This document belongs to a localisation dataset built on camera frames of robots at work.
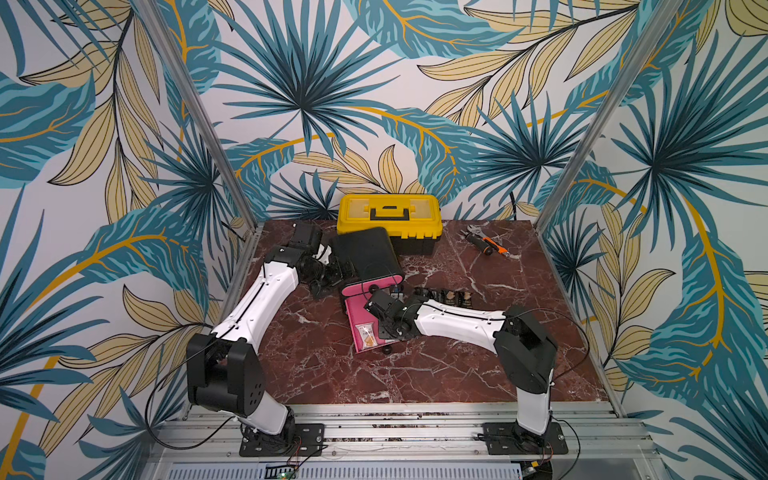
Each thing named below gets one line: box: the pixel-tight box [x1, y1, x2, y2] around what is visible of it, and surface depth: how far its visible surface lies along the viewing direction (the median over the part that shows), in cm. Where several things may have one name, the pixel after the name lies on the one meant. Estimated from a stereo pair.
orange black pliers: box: [482, 237, 511, 258], surface depth 115 cm
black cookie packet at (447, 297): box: [437, 289, 457, 306], surface depth 100 cm
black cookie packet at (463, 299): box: [454, 290, 473, 309], surface depth 100 cm
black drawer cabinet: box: [335, 227, 404, 286], surface depth 94 cm
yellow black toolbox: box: [336, 194, 443, 255], surface depth 100 cm
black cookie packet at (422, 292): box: [413, 287, 431, 300], surface depth 100 cm
